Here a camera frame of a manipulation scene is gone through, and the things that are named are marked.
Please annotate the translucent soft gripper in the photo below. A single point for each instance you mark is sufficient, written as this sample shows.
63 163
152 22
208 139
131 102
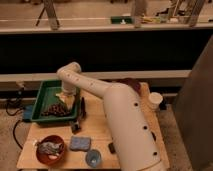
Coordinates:
68 100

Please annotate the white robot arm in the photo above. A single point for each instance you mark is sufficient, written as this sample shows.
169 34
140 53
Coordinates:
132 138

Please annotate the blue plastic cup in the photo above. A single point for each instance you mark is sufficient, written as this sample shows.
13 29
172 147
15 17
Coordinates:
93 158

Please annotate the white paper cup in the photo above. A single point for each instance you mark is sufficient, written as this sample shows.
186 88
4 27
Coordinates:
154 100

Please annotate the dark grape bunch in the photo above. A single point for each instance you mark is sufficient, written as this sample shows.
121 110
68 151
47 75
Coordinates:
57 109

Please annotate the green plastic tray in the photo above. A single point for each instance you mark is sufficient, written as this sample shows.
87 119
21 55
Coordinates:
46 97

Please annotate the small black white can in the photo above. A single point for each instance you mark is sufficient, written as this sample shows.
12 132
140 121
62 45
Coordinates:
75 127

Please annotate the blue box on floor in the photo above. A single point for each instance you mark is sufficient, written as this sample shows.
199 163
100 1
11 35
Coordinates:
27 113

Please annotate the blue sponge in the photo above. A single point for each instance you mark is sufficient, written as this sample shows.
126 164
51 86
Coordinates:
80 143

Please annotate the crumpled silver foil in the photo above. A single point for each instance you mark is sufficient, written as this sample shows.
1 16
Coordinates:
50 148

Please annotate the black rectangular block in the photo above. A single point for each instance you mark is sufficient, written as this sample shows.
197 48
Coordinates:
111 148

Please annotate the green box in background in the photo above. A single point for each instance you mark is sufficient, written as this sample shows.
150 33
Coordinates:
121 20

